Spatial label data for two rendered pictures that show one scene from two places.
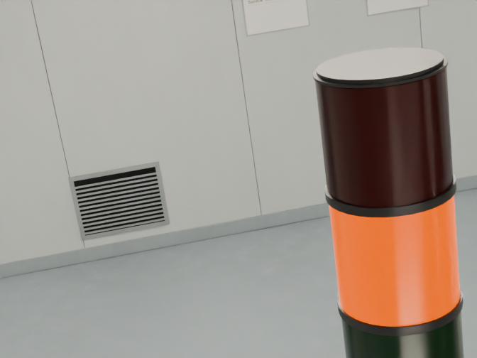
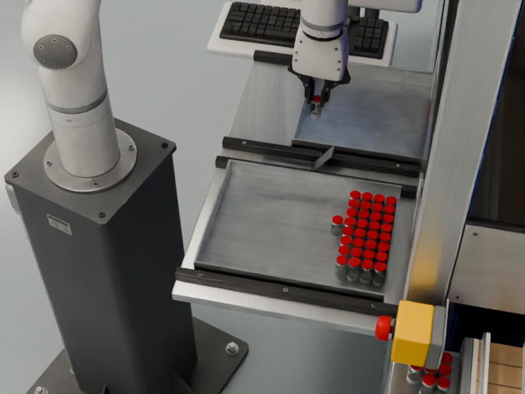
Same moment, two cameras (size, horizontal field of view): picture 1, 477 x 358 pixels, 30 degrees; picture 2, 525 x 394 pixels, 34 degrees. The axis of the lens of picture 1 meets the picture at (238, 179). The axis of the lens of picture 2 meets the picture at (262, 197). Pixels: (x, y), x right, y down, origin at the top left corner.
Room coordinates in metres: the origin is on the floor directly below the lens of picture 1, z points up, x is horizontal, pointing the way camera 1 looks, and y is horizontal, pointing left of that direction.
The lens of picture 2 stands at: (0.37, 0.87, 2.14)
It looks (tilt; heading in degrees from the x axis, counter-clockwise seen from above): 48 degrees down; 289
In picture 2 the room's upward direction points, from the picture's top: 1 degrees counter-clockwise
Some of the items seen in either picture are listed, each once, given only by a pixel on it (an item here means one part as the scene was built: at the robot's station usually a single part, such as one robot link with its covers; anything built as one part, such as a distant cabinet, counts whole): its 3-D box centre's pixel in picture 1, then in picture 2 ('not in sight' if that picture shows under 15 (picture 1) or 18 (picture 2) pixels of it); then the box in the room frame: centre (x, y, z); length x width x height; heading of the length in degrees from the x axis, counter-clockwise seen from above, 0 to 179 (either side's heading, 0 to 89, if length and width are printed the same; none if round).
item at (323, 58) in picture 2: not in sight; (320, 48); (0.68, -0.39, 1.11); 0.10 x 0.08 x 0.11; 0
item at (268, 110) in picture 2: not in sight; (336, 176); (0.61, -0.30, 0.87); 0.70 x 0.48 x 0.02; 96
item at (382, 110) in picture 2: not in sight; (383, 114); (0.56, -0.48, 0.90); 0.34 x 0.26 x 0.04; 6
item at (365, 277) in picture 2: not in sight; (372, 238); (0.50, -0.14, 0.90); 0.18 x 0.02 x 0.05; 96
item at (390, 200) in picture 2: not in sight; (384, 239); (0.48, -0.14, 0.90); 0.18 x 0.02 x 0.05; 96
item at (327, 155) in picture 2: not in sight; (297, 156); (0.69, -0.29, 0.91); 0.14 x 0.03 x 0.06; 6
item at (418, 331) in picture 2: not in sight; (416, 334); (0.38, 0.10, 0.99); 0.08 x 0.07 x 0.07; 6
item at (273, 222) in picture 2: not in sight; (301, 228); (0.63, -0.13, 0.90); 0.34 x 0.26 x 0.04; 6
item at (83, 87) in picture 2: not in sight; (65, 30); (1.12, -0.23, 1.16); 0.19 x 0.12 x 0.24; 114
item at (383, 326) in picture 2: not in sight; (387, 328); (0.43, 0.10, 0.99); 0.04 x 0.04 x 0.04; 6
